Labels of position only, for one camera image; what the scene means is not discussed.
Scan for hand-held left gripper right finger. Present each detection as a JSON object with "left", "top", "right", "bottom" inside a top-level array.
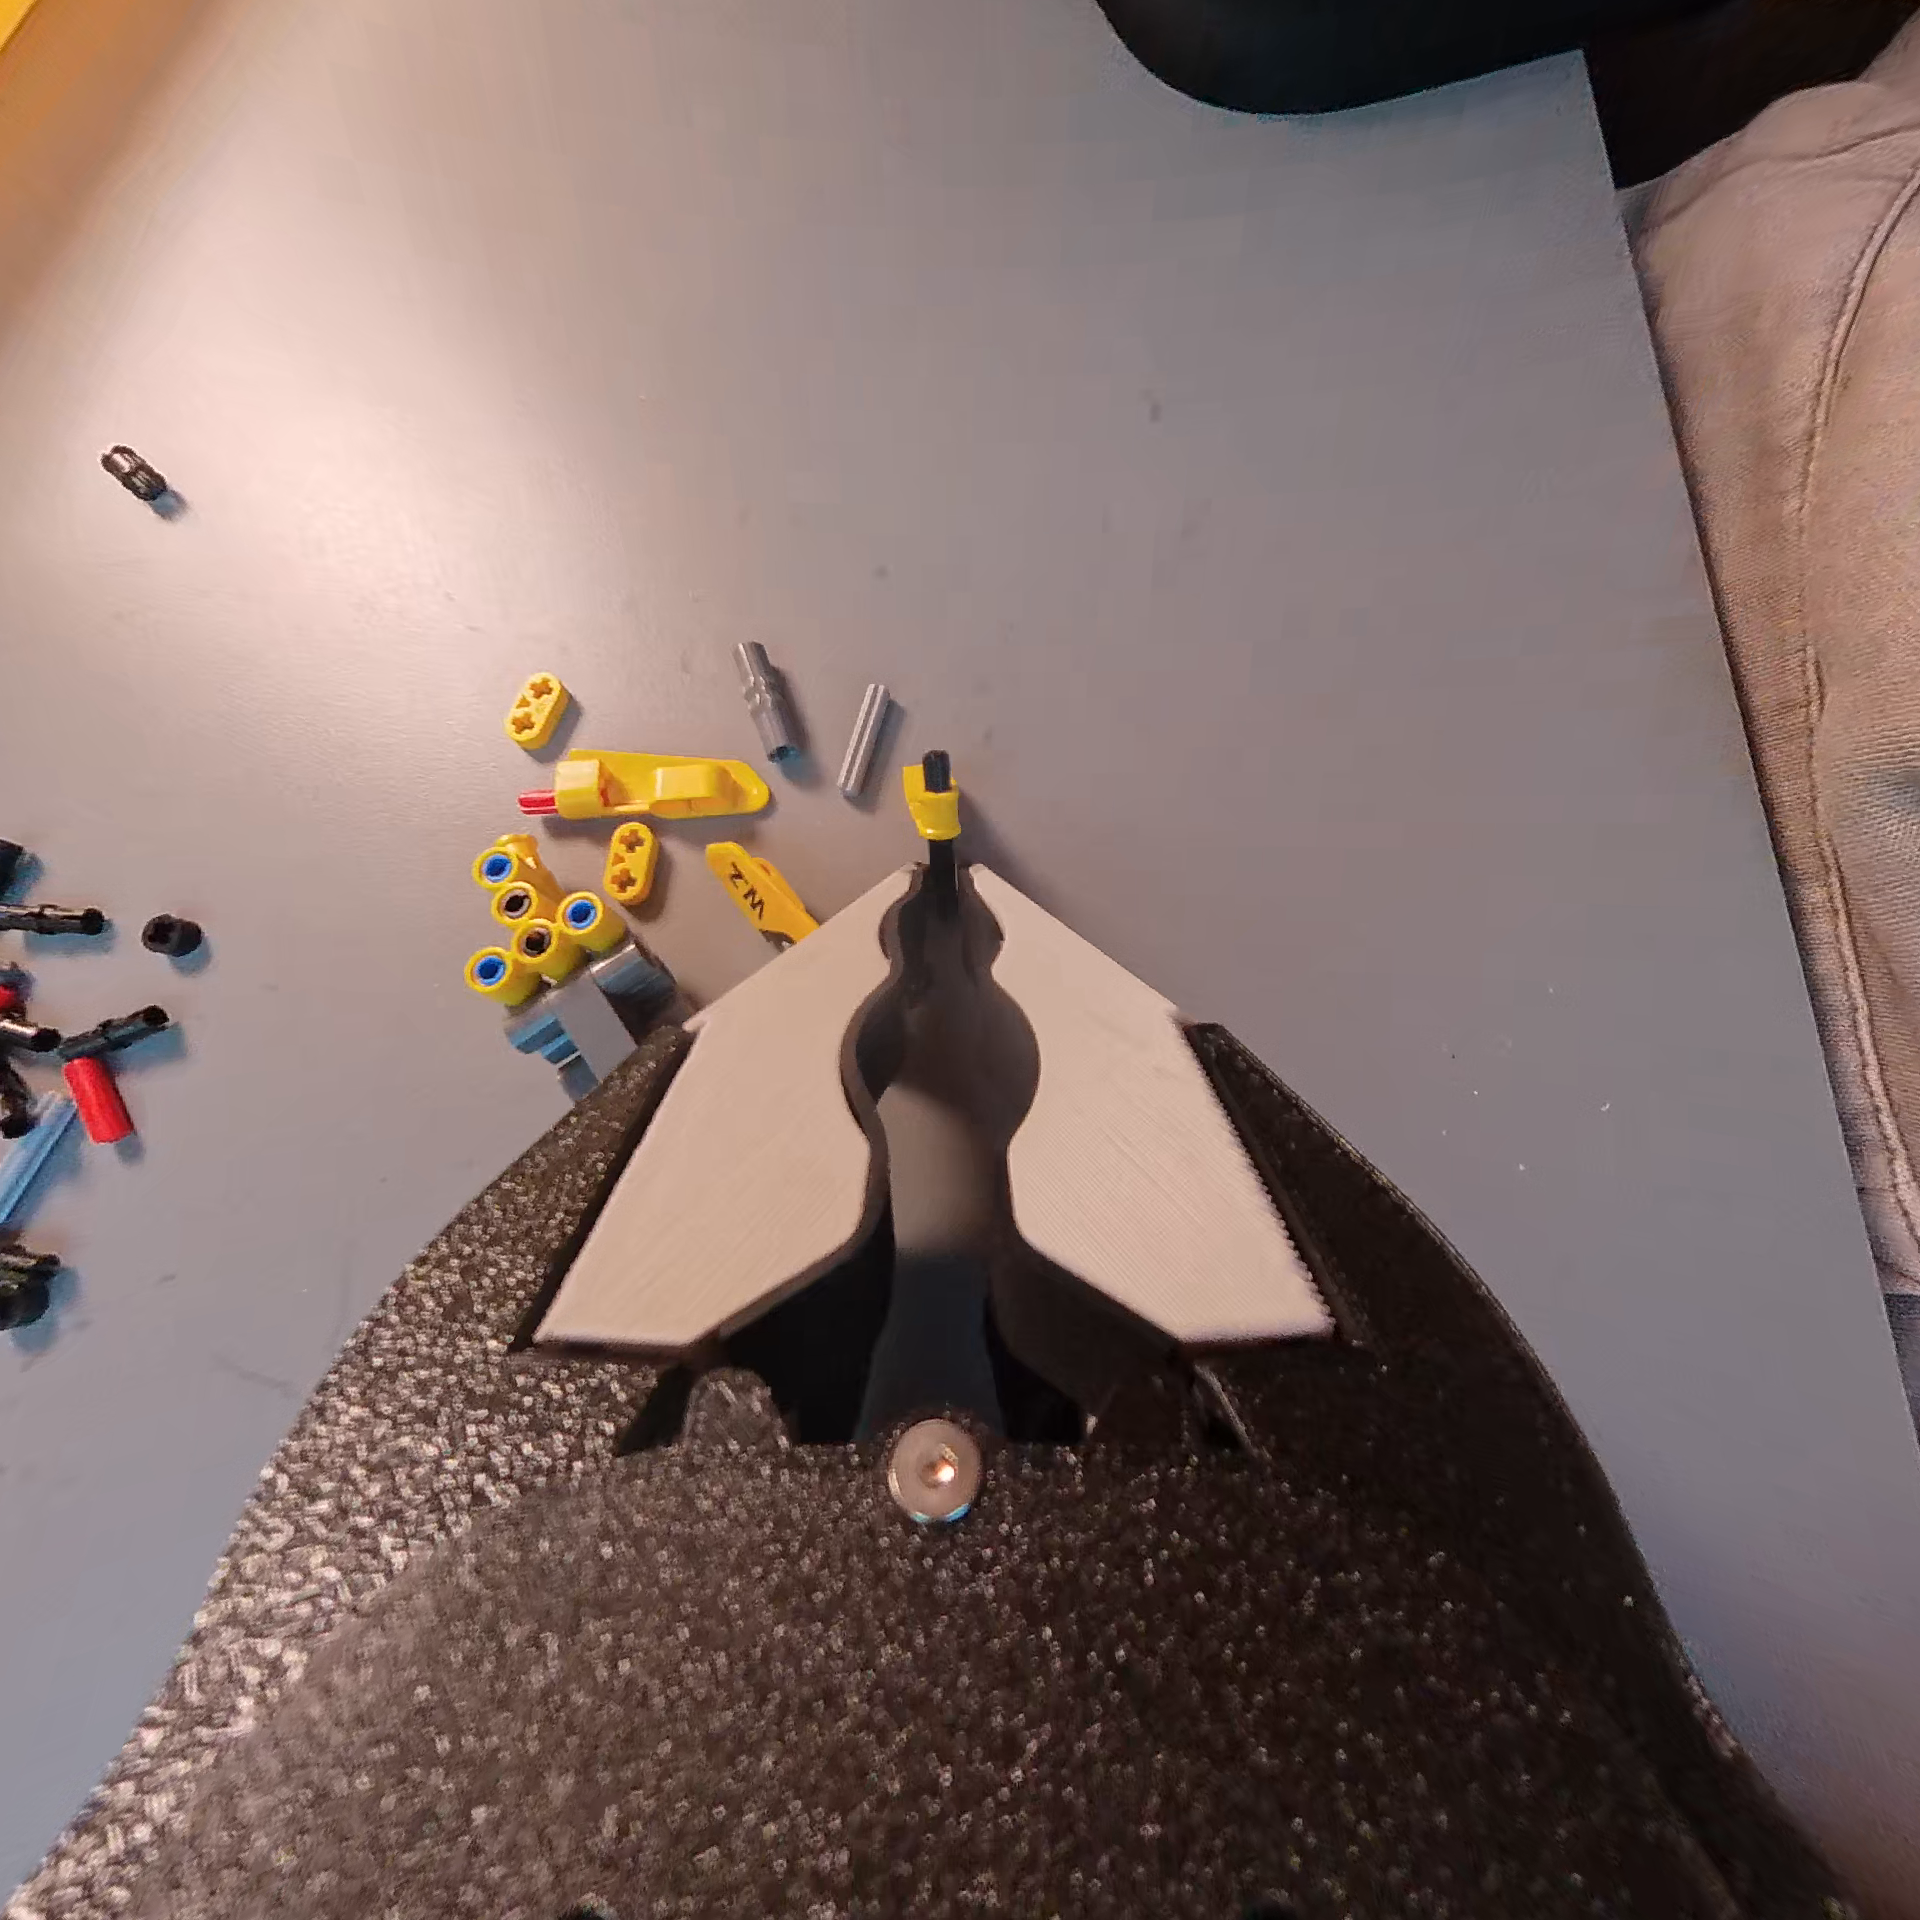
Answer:
[{"left": 960, "top": 870, "right": 1338, "bottom": 1353}]

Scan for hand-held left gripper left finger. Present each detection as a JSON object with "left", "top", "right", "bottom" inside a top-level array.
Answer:
[{"left": 535, "top": 870, "right": 918, "bottom": 1353}]

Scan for yellow brick arm piece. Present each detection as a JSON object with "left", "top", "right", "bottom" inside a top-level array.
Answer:
[{"left": 516, "top": 752, "right": 778, "bottom": 824}]

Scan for yellow connector with black pin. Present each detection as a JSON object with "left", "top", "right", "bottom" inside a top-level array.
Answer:
[{"left": 902, "top": 752, "right": 966, "bottom": 889}]

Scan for grey desk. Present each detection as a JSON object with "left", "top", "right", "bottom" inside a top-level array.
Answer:
[{"left": 0, "top": 0, "right": 1920, "bottom": 1920}]

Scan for yellow angled brick piece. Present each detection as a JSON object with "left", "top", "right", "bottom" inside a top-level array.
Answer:
[{"left": 707, "top": 840, "right": 820, "bottom": 943}]

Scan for grey brick assembly, blue pins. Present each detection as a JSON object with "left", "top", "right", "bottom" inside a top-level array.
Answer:
[{"left": 467, "top": 833, "right": 682, "bottom": 1100}]

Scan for scattered small building pieces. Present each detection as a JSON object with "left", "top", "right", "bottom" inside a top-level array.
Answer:
[{"left": 0, "top": 445, "right": 212, "bottom": 1327}]

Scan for person's beige sweatshirt torso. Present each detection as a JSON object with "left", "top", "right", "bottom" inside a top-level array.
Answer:
[{"left": 1622, "top": 31, "right": 1920, "bottom": 1297}]

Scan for black armrest pad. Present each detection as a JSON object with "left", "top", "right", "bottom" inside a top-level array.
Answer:
[{"left": 1095, "top": 0, "right": 1598, "bottom": 116}]

